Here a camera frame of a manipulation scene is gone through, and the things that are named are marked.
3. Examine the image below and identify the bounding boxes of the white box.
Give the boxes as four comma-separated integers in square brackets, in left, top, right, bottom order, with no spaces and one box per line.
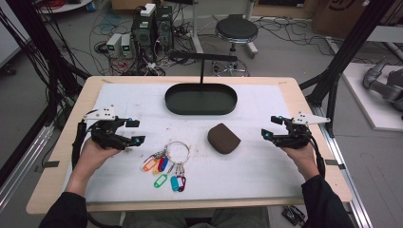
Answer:
[139,3,157,18]

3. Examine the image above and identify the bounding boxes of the white power supply unit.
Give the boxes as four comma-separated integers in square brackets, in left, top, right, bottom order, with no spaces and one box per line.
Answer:
[106,32,123,59]
[120,33,134,59]

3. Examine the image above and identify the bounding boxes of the cardboard box with black logo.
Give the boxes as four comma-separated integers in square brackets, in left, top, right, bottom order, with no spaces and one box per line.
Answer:
[312,0,403,40]

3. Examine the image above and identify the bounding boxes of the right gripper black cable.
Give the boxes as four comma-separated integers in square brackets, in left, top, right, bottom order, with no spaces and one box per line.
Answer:
[308,134,327,179]

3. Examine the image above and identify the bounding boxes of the black computer tower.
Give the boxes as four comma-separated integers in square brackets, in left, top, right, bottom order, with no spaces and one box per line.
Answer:
[155,5,175,50]
[131,12,157,63]

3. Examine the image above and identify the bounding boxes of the person's left hand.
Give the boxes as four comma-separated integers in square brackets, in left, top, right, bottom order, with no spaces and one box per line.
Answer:
[77,138,123,181]

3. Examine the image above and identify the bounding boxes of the white table mat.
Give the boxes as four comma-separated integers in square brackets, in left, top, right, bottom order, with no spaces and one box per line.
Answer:
[65,83,307,203]

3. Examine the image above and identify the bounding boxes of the black tape strip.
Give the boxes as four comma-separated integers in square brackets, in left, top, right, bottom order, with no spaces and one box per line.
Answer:
[324,159,346,170]
[33,161,61,174]

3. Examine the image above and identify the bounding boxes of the white desk leg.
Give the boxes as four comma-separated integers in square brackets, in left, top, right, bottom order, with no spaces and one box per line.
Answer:
[189,0,204,55]
[245,0,259,59]

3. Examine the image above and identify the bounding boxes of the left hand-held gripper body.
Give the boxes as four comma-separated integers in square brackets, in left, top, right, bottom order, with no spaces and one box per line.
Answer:
[83,105,128,150]

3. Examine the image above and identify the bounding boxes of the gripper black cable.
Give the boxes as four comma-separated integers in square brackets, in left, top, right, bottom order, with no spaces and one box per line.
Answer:
[71,121,88,170]
[308,134,327,179]

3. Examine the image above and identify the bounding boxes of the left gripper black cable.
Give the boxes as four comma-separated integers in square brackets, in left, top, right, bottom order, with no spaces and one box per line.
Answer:
[71,121,88,170]

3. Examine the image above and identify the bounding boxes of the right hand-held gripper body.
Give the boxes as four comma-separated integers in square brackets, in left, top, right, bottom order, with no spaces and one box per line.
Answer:
[272,111,331,150]

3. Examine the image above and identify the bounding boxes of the aluminium rail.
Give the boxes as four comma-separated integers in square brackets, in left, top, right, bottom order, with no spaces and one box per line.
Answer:
[310,104,374,228]
[0,123,55,212]

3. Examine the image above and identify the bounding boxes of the black device on floor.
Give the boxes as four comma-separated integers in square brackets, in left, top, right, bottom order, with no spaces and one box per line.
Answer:
[281,204,308,226]

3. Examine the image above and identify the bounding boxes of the black oval tray with hanger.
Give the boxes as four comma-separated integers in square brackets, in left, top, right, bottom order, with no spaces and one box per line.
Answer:
[164,51,239,116]

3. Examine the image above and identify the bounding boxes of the brown pouch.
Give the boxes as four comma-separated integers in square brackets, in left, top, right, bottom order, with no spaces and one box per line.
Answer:
[207,123,241,156]

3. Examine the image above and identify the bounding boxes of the black frame post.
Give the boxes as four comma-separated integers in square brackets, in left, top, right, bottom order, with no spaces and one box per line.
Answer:
[0,0,93,188]
[298,0,403,137]

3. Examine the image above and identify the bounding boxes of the black round stool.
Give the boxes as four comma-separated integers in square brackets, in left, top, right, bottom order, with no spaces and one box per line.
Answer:
[212,13,259,78]

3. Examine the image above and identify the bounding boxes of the tangle of floor cables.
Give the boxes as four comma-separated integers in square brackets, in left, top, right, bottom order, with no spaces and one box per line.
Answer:
[88,12,198,77]

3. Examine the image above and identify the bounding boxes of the key ring with coloured tags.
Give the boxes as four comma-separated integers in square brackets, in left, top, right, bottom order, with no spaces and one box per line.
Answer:
[141,141,192,193]

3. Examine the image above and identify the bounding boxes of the white platform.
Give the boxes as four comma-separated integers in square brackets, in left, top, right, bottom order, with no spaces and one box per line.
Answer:
[341,62,403,132]

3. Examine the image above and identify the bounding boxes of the person's right hand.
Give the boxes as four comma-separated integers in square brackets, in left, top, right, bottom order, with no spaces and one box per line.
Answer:
[279,143,319,181]

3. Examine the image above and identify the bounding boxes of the black floor cables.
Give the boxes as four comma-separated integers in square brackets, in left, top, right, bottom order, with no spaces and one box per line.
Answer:
[256,17,350,57]

